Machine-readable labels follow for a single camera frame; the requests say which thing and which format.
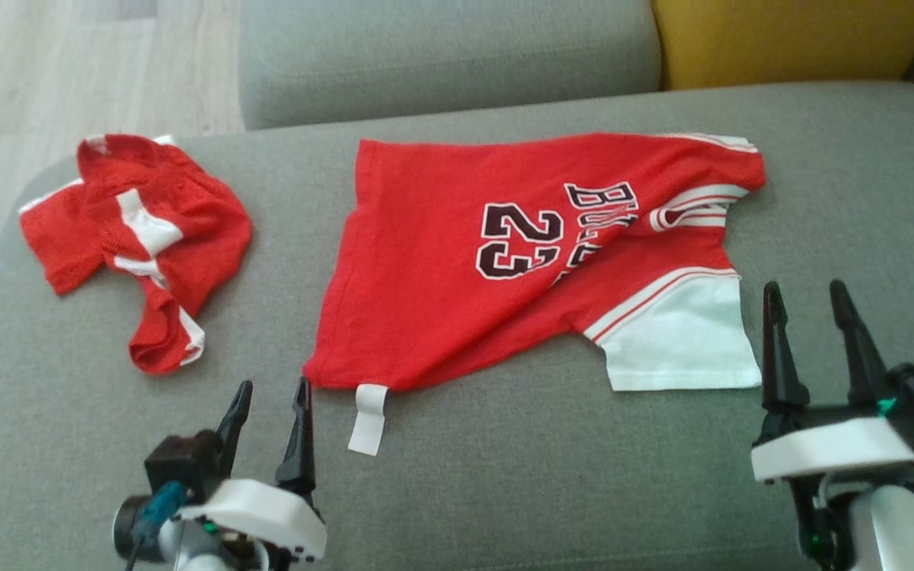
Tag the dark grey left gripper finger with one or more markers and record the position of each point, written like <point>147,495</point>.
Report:
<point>298,452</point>
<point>233,432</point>

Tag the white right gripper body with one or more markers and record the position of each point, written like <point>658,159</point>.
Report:
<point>830,448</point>

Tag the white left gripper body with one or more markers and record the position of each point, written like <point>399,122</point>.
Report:
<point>266,511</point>

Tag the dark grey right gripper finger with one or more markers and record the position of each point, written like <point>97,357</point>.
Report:
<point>778,357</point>
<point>862,357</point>

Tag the red mesh shorts white stripes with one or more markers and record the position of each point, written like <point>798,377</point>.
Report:
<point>203,230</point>

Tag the red jersey number 23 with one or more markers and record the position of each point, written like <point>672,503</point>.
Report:
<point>425,277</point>

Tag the grey fabric sofa seat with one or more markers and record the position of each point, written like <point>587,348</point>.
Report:
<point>505,492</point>

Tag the large yellow sofa cushion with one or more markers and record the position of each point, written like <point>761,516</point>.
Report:
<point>782,40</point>

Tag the light grey rounded sofa cushion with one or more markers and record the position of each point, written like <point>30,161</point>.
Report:
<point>441,55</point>

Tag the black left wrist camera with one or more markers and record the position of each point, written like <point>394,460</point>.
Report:
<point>179,468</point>

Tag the blue left camera connector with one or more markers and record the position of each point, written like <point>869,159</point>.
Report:
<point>162,507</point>

